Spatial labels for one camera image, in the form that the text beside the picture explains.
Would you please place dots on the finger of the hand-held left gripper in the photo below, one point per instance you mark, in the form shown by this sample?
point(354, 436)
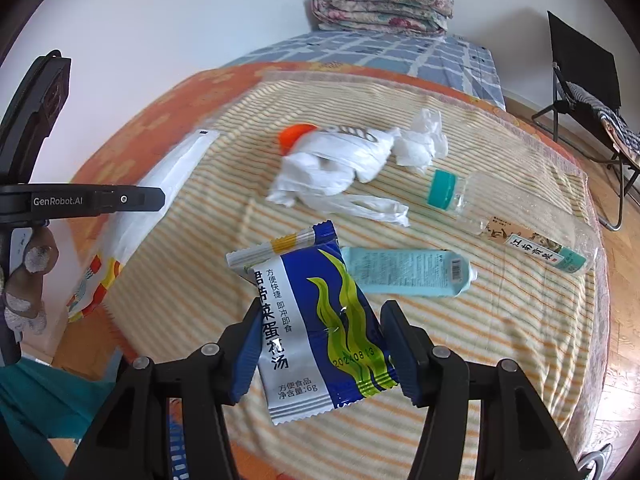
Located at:
point(135, 200)

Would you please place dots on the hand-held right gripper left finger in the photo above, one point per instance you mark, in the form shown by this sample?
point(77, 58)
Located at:
point(246, 355)

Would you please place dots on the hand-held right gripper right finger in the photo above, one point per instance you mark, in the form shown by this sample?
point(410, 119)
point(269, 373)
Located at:
point(400, 355)

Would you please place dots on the blue soup packet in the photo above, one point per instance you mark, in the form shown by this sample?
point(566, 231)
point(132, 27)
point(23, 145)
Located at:
point(320, 320)

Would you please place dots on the clear bottle with teal cap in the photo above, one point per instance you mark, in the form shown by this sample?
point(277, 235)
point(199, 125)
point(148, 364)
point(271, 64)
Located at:
point(452, 195)

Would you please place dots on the bottle with orange cap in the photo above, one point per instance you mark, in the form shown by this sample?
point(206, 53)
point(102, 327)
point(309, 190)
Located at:
point(295, 135)

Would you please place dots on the white plastic bag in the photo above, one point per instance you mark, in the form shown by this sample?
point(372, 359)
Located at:
point(325, 170)

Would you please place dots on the person's left hand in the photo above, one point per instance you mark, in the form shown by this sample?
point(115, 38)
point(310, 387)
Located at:
point(37, 257)

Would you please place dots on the white printed paper bag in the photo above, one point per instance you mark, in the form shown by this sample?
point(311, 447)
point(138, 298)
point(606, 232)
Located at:
point(165, 180)

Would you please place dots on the teal squeeze tube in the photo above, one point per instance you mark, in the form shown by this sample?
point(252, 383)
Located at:
point(405, 272)

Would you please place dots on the yellow striped blanket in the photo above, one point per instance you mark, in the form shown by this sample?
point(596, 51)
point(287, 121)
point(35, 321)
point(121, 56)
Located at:
point(500, 320)

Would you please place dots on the person's teal trousers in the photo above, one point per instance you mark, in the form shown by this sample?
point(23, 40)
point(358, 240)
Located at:
point(45, 400)

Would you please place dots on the crumpled white tissue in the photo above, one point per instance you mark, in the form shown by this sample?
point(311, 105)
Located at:
point(422, 142)

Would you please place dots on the blue plaid bedsheet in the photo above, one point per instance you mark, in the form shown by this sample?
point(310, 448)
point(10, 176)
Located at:
point(380, 55)

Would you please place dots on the folded floral quilt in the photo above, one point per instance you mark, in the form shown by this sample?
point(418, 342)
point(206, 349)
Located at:
point(385, 7)

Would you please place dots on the checked cloth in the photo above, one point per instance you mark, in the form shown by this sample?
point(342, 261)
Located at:
point(612, 120)

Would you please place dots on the black folding chair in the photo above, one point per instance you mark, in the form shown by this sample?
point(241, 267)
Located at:
point(580, 60)

